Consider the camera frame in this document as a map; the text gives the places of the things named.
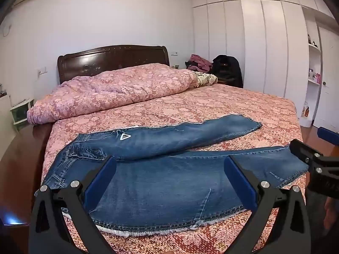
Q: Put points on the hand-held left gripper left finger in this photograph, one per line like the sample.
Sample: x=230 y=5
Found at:
x=102 y=178

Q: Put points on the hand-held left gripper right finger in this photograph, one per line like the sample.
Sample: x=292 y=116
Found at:
x=239 y=180

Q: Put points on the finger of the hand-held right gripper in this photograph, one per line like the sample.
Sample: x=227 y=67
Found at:
x=302 y=150
x=329 y=133

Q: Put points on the blue denim pants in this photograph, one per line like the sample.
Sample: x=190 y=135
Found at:
x=172 y=180

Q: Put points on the amber bottle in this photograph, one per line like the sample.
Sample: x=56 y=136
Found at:
x=307 y=112

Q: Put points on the white door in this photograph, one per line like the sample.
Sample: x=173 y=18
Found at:
x=329 y=84

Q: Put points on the pink box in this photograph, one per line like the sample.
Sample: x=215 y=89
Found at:
x=317 y=78

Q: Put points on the bed with wooden headboard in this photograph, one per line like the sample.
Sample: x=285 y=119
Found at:
x=238 y=105

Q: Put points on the white open shelf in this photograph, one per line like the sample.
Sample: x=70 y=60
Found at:
x=312 y=58

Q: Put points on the pink floral quilt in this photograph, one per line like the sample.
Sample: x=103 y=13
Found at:
x=119 y=90

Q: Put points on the white bedside table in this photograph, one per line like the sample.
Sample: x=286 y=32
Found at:
x=22 y=113

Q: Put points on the cream floral pillow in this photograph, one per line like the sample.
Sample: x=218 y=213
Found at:
x=206 y=78

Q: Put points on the black backpack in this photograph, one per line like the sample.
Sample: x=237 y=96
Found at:
x=227 y=70

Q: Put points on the white wardrobe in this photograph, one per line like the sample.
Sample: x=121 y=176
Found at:
x=251 y=45

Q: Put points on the dark wooden headboard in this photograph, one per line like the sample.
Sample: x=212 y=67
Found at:
x=111 y=59

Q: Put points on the pile of pink clothes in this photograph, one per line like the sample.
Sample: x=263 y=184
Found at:
x=198 y=62

